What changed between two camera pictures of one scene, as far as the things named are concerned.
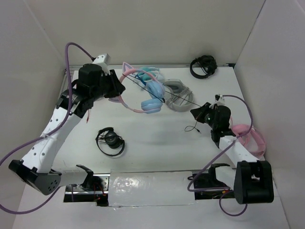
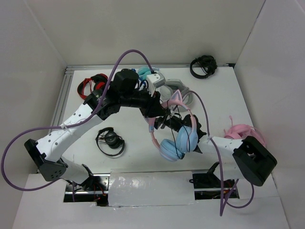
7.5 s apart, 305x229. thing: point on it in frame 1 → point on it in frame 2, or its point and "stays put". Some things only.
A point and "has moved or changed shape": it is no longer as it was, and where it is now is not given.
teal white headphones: x=150 y=74 stays put
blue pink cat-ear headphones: x=155 y=93 has moved or changed shape
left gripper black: x=114 y=83 → x=153 y=108
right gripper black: x=199 y=113 → x=159 y=120
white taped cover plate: x=153 y=188 stays put
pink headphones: x=252 y=138 stays put
